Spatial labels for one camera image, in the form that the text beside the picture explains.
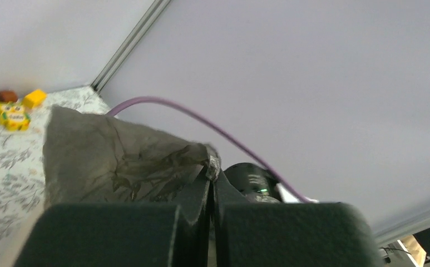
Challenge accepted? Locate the yellow patterned toy block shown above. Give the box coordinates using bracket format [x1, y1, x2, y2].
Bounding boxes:
[0, 102, 31, 131]

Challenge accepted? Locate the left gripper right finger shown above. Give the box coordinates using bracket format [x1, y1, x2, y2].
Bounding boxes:
[212, 173, 384, 267]

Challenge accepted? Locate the right aluminium frame post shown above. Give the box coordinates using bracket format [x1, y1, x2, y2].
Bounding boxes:
[91, 0, 171, 93]

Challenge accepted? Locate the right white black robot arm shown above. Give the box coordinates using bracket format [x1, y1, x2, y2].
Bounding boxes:
[224, 162, 284, 203]

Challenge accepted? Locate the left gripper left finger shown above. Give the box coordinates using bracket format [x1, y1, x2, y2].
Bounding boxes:
[13, 167, 212, 267]

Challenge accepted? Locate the small yellow block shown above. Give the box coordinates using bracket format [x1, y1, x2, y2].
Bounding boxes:
[22, 89, 47, 109]

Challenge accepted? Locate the dark trash bag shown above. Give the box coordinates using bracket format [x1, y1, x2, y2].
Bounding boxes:
[42, 105, 221, 208]

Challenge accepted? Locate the floral patterned table mat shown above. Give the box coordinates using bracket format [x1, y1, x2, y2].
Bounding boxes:
[0, 87, 110, 256]

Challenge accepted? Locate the brown cylinder stick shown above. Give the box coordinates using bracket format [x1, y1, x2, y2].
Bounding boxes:
[0, 90, 19, 103]

